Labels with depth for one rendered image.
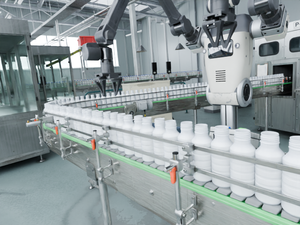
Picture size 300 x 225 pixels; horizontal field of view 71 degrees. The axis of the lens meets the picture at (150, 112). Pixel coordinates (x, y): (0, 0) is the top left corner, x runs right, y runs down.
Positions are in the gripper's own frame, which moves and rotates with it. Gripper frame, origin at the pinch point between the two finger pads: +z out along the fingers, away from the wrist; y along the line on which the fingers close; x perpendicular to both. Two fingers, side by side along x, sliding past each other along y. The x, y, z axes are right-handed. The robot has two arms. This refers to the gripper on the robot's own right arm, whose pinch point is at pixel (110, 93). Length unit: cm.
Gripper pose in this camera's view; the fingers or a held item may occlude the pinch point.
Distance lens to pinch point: 95.2
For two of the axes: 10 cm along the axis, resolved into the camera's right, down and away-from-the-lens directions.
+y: -7.4, 1.5, -6.6
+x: 6.7, 0.7, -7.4
